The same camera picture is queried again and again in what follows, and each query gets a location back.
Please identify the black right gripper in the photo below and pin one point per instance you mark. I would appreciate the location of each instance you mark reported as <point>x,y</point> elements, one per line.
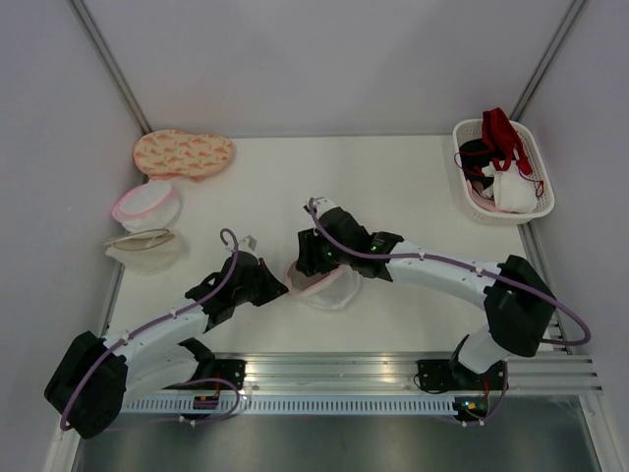
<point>309,245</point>

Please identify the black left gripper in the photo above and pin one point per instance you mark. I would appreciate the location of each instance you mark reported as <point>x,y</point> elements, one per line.
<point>273,288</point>

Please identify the white mesh laundry bag pink zipper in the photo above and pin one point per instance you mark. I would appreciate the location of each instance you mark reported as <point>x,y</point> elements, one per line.
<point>331,291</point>

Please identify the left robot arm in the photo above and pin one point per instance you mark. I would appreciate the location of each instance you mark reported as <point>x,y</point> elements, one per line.
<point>99,375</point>

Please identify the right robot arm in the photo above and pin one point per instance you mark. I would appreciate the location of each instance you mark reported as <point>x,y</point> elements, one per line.
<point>517,303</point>

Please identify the small white mesh laundry bag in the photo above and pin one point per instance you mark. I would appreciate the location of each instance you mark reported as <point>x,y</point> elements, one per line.
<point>152,205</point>

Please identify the peach floral bra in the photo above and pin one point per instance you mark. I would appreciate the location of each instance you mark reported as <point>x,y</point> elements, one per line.
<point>166,154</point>

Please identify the black bra in basket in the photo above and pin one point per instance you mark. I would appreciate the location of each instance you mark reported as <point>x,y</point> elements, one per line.
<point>475,155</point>

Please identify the white bra in basket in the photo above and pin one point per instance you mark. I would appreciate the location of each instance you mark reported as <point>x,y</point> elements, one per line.
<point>510,191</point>

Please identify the red bra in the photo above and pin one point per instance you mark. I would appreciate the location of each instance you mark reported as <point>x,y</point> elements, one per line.
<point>503,136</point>

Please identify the pink garment in basket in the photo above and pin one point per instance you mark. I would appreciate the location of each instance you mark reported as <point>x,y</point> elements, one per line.
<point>479,200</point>

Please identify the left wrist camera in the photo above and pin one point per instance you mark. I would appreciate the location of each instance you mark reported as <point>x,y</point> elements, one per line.
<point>249,243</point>

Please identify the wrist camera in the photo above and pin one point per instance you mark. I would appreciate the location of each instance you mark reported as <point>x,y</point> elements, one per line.
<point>320,205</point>
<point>249,243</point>

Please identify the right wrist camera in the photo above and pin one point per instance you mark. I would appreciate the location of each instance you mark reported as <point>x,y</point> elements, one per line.
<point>320,205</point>

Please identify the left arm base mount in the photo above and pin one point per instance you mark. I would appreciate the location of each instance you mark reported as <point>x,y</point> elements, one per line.
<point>230,370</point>

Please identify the white slotted cable duct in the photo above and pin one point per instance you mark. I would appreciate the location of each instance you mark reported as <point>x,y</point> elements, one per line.
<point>185,404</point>

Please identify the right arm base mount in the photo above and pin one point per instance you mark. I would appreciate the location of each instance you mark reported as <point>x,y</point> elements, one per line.
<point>437,376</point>

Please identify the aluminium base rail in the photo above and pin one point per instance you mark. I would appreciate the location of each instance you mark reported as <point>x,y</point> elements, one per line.
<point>549,373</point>

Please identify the left aluminium corner post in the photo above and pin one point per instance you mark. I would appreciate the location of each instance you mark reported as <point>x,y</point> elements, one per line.
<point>98,42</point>

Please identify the aluminium corner post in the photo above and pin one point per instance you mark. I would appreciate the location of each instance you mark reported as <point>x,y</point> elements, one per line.
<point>98,42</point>
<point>560,35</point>

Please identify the right aluminium corner post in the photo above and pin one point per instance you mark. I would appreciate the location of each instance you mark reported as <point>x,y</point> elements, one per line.
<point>560,35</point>

